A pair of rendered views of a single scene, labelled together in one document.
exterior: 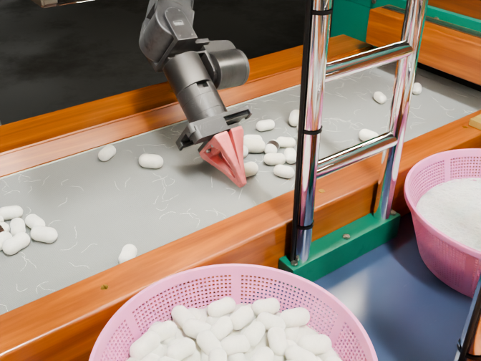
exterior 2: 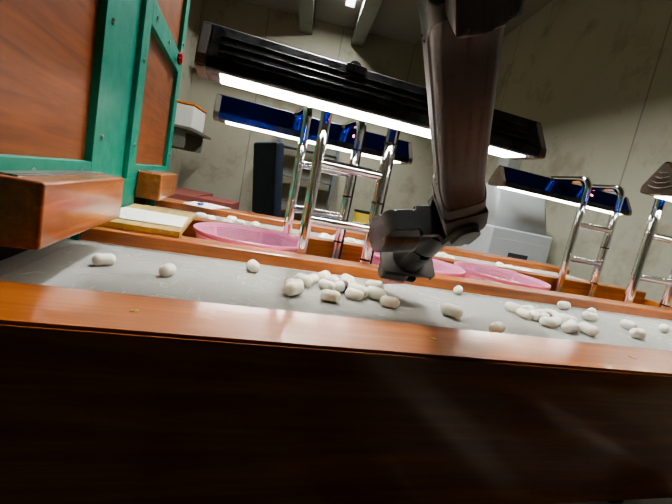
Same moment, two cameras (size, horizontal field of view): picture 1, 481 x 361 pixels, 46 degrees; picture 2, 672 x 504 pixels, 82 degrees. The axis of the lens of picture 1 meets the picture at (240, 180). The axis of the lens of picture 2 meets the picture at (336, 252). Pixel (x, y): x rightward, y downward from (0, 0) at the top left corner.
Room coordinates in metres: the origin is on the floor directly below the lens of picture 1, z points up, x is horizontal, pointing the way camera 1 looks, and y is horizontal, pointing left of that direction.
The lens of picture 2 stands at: (1.40, 0.14, 0.91)
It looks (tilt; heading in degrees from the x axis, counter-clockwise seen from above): 9 degrees down; 199
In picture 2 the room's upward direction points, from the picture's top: 11 degrees clockwise
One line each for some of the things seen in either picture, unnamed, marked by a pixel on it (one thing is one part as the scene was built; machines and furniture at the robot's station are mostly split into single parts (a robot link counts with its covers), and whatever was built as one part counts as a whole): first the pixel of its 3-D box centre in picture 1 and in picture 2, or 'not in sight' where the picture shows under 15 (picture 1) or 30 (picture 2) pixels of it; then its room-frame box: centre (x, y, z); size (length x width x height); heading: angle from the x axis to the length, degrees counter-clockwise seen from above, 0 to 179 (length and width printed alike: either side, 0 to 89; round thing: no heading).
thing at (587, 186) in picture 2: not in sight; (569, 241); (-0.23, 0.46, 0.90); 0.20 x 0.19 x 0.45; 126
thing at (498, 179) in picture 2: not in sight; (564, 191); (-0.29, 0.41, 1.08); 0.62 x 0.08 x 0.07; 126
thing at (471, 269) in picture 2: not in sight; (496, 288); (0.18, 0.23, 0.72); 0.27 x 0.27 x 0.10
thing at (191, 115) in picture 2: not in sight; (183, 116); (-2.59, -3.58, 1.45); 0.51 x 0.43 x 0.28; 26
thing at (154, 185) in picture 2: not in sight; (158, 183); (0.49, -0.77, 0.83); 0.30 x 0.06 x 0.07; 36
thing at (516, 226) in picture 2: not in sight; (498, 254); (-2.48, 0.37, 0.64); 0.66 x 0.55 x 1.28; 26
